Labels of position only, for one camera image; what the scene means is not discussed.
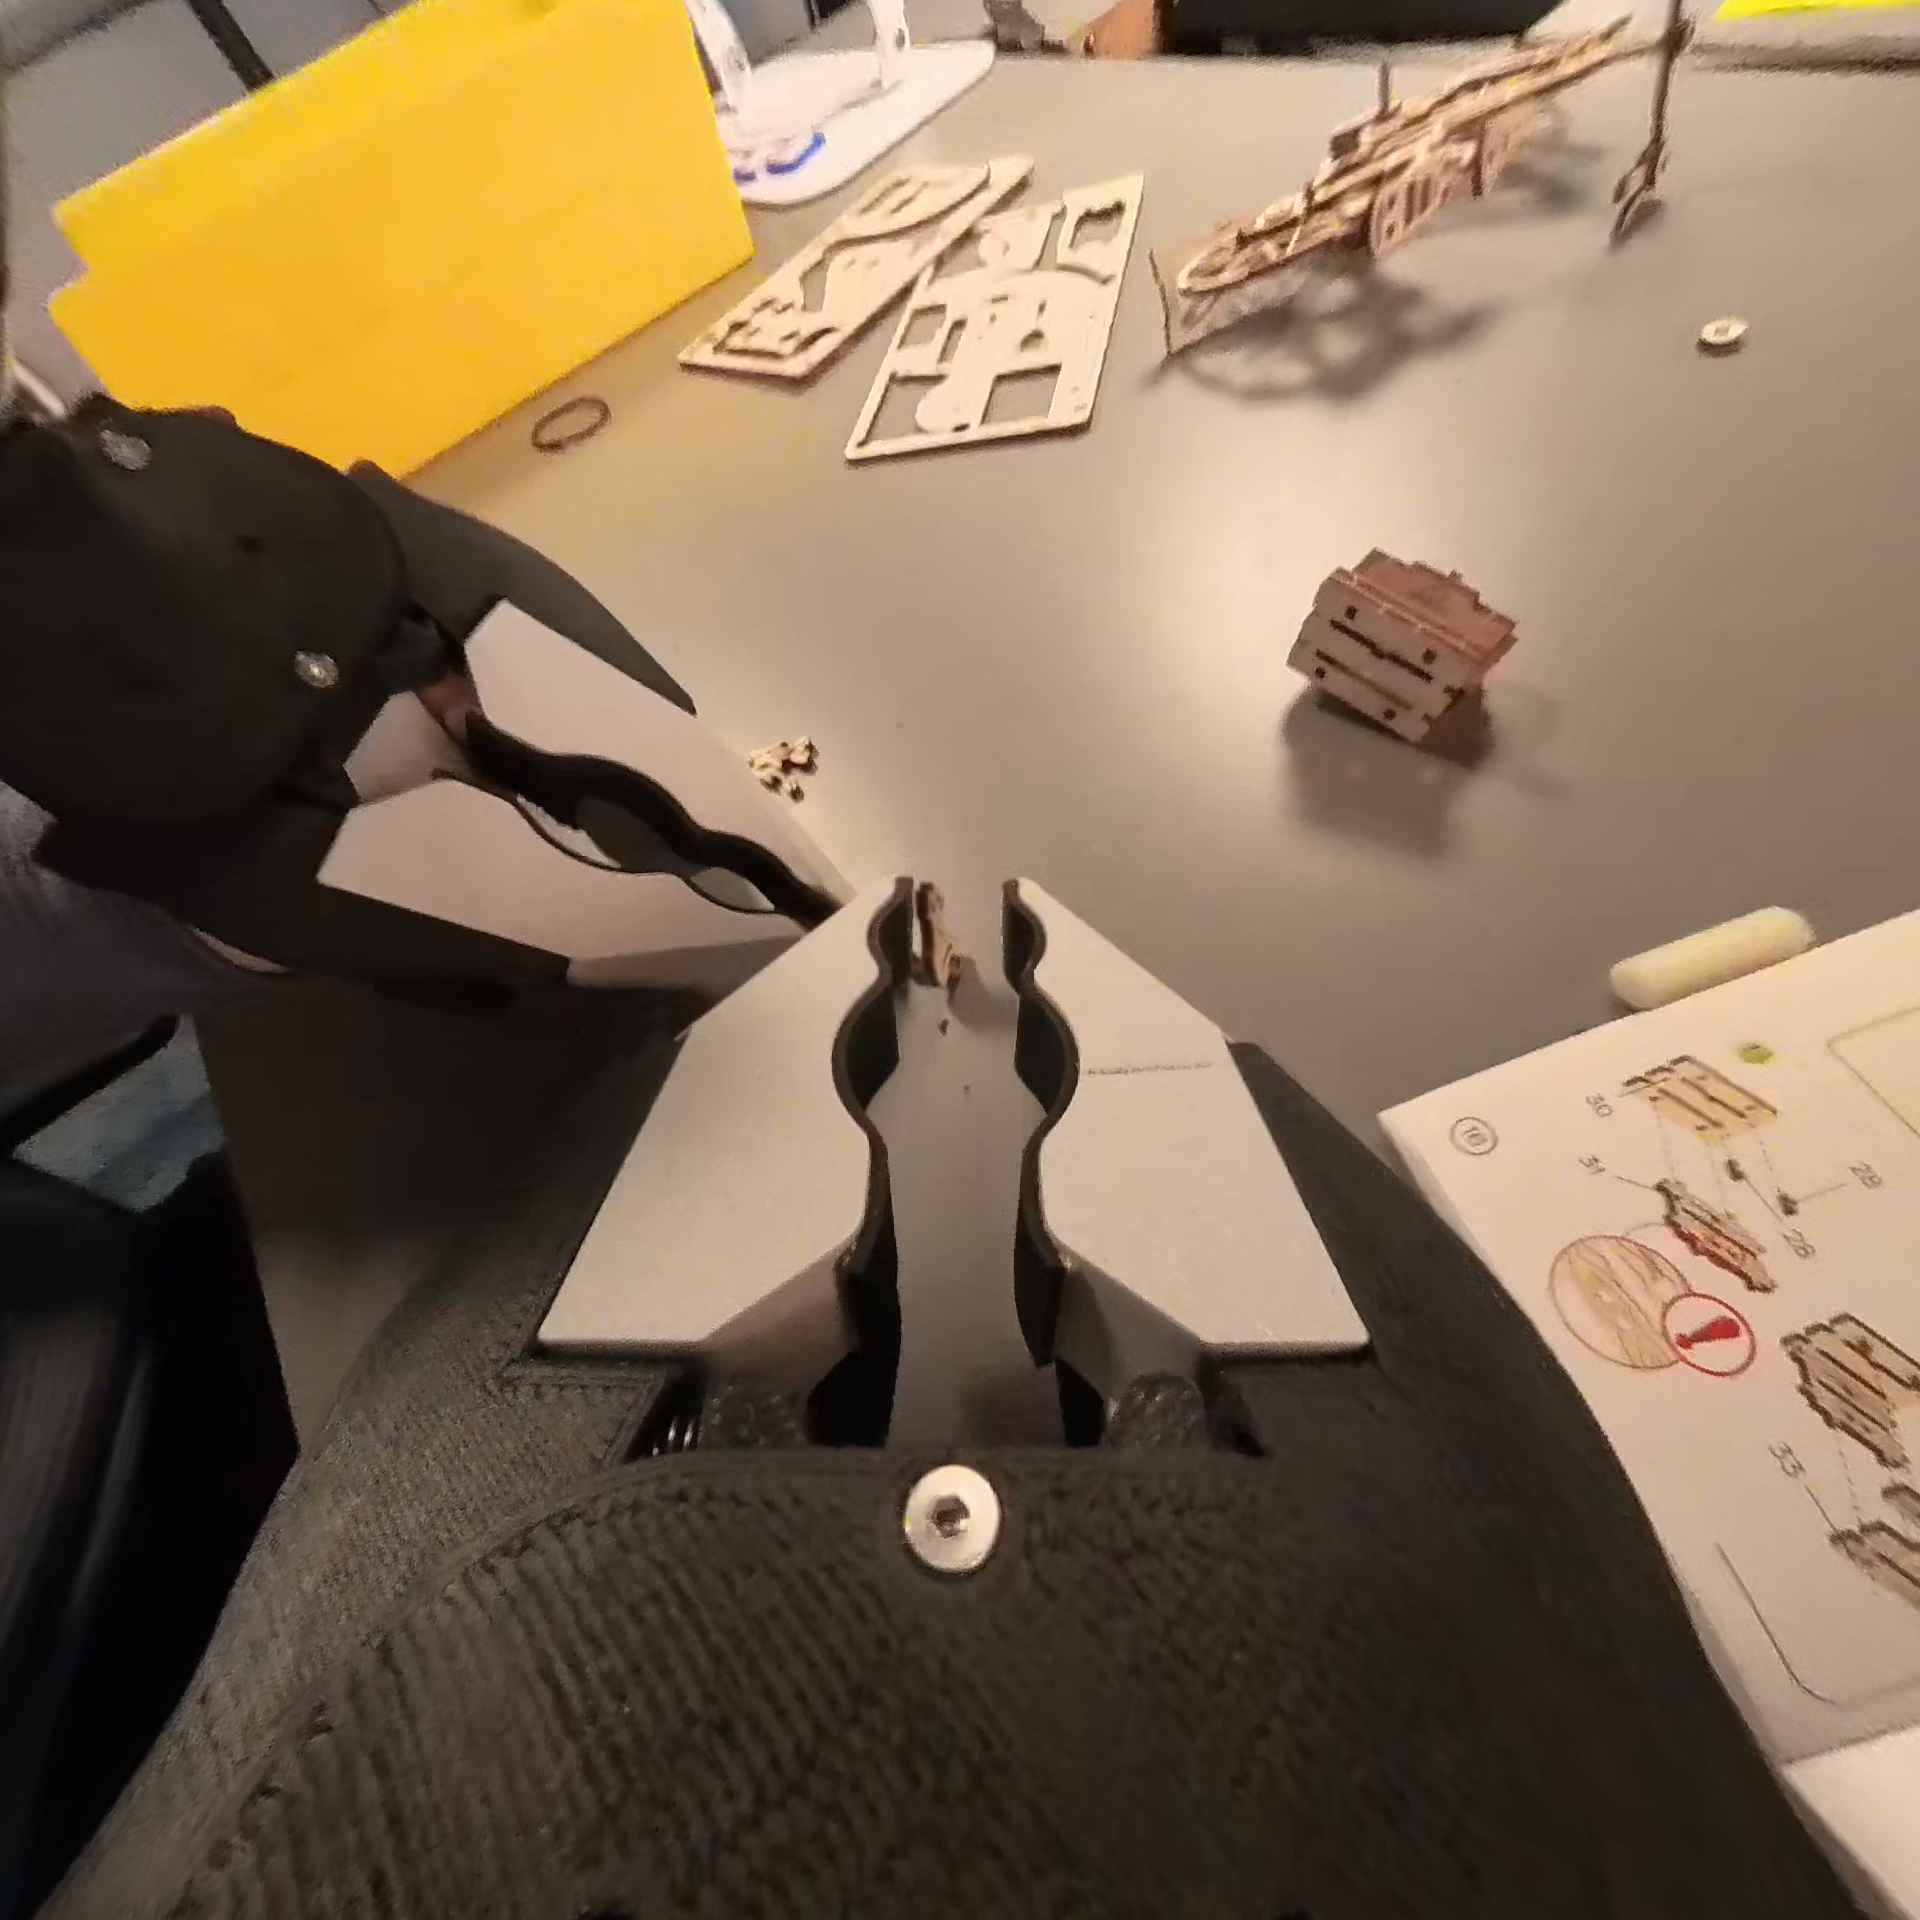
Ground small wooden crate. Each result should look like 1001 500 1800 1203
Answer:
1288 548 1518 746

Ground white tablet stand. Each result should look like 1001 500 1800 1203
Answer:
704 0 999 208

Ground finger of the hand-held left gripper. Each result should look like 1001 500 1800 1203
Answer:
442 597 859 923
321 698 817 992

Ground wooden bicycle model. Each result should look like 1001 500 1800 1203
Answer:
1152 17 1705 357

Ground wooden part sheet round holes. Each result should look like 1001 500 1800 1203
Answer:
679 154 1038 384

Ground instruction booklet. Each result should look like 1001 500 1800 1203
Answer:
1377 908 1920 1920

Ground pale wax stick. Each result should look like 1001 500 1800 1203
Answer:
1610 904 1815 1011

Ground teal chair seat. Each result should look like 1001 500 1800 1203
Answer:
17 1036 226 1203

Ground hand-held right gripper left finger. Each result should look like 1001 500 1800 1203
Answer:
538 877 922 1445

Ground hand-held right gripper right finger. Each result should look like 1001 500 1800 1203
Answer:
999 877 1371 1449

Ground wooden part sheet square windows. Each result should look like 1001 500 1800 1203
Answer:
843 171 1145 461

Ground yellow plastic bin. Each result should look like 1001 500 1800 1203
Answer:
46 0 756 480

